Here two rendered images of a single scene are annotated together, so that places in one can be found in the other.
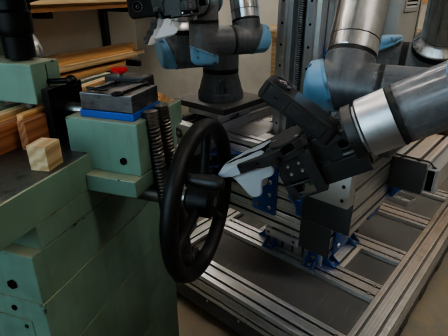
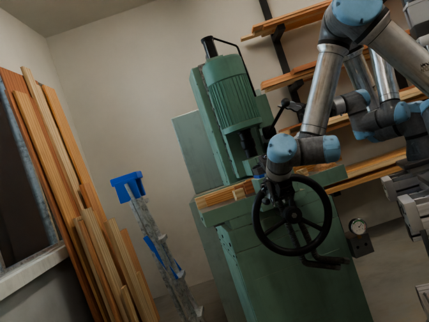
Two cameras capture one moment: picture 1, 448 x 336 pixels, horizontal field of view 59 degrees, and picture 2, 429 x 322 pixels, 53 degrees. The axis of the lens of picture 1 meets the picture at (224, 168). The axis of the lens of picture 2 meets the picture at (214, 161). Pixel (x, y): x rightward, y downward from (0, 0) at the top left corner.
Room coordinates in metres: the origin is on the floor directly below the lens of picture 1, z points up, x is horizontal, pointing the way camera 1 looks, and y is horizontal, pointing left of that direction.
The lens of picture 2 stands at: (-0.21, -1.24, 1.08)
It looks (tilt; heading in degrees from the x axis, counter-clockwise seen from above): 0 degrees down; 65
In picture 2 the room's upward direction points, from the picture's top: 19 degrees counter-clockwise
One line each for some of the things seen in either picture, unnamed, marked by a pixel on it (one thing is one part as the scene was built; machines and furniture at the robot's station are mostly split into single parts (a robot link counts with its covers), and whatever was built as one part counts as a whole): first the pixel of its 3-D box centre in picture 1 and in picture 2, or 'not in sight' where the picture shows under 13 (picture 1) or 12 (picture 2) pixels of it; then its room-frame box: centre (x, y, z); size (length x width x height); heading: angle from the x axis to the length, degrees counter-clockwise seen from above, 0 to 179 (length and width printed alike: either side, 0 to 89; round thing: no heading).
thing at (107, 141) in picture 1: (125, 133); (274, 184); (0.66, 0.18, 0.91); 0.15 x 0.14 x 0.09; 161
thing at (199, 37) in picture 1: (210, 42); (365, 123); (1.06, 0.04, 1.02); 0.11 x 0.08 x 0.11; 113
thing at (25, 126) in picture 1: (57, 121); (263, 182); (0.70, 0.31, 0.92); 0.17 x 0.02 x 0.05; 161
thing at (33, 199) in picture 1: (89, 151); (272, 194); (0.69, 0.26, 0.87); 0.61 x 0.30 x 0.06; 161
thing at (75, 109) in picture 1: (79, 109); not in sight; (0.69, 0.26, 0.95); 0.09 x 0.07 x 0.09; 161
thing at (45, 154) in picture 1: (45, 154); (239, 193); (0.56, 0.27, 0.92); 0.04 x 0.03 x 0.04; 168
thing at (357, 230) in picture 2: not in sight; (357, 228); (0.90, 0.08, 0.65); 0.06 x 0.04 x 0.08; 161
